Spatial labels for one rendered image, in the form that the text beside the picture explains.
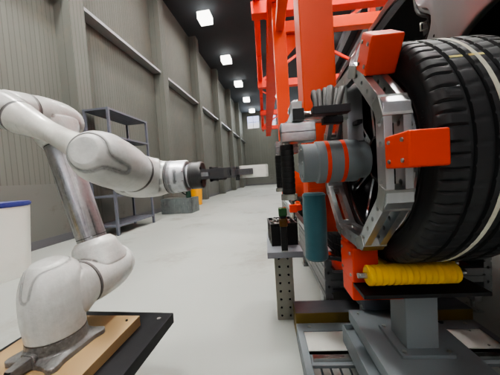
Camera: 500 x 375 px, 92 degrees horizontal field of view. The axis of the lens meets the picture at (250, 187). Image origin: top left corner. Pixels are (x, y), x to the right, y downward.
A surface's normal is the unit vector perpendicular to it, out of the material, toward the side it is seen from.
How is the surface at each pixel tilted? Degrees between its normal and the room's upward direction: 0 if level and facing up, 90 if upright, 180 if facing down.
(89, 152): 81
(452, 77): 64
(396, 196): 90
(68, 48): 90
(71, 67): 90
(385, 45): 125
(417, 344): 90
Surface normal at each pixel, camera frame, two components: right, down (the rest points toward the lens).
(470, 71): -0.09, -0.42
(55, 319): 0.62, 0.01
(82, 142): 0.06, -0.11
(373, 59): -0.02, 0.62
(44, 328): 0.40, 0.07
